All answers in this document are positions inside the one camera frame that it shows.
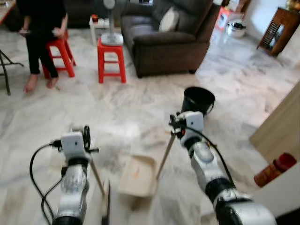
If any beige long-handled dustpan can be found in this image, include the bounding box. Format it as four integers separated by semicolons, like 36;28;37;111
117;131;181;198

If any beige hand broom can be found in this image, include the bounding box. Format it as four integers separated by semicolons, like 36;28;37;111
88;155;112;225

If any black plastic bucket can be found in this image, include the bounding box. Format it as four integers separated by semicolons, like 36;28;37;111
181;86;217;118

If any brown fabric sofa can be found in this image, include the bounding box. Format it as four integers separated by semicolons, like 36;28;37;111
120;0;222;78

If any red plastic stool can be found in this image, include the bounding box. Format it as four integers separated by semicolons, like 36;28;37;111
97;37;127;84
41;33;76;79

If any light wooden panel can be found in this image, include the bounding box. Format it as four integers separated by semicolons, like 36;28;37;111
249;83;300;163

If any red brown canister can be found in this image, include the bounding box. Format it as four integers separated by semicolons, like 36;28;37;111
254;152;298;188

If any white standing fan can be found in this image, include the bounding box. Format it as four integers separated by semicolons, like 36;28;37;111
91;0;130;46

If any white counter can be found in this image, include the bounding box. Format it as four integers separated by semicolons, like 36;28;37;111
251;162;300;218

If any beige cushion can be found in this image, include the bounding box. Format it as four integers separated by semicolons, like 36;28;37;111
158;6;180;33

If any small white side table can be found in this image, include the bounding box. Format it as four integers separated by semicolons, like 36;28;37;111
89;14;111;46

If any silver metal pot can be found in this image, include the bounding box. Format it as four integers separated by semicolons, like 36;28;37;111
225;21;247;38

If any red and white box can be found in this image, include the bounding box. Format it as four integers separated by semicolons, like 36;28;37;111
215;7;233;31

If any person in black clothes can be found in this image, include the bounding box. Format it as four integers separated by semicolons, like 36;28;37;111
15;0;69;94

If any dark brown couch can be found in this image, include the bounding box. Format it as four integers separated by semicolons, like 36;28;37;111
63;0;106;28

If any dark wooden cabinet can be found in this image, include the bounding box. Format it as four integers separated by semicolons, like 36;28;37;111
256;7;300;57

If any brass vase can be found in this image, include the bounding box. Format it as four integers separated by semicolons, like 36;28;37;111
286;0;300;12

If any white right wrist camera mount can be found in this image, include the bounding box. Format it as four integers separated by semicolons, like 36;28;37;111
177;111;205;140

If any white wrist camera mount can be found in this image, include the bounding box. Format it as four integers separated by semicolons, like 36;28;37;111
60;132;89;161
177;111;205;140

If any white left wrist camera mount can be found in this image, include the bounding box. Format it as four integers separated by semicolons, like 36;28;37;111
60;132;89;161

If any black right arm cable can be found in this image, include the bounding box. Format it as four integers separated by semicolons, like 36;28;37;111
185;126;236;188

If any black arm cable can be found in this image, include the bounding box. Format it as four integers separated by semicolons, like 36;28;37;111
185;126;236;188
29;140;66;225

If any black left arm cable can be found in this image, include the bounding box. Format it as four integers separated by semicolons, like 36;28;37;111
29;140;66;225

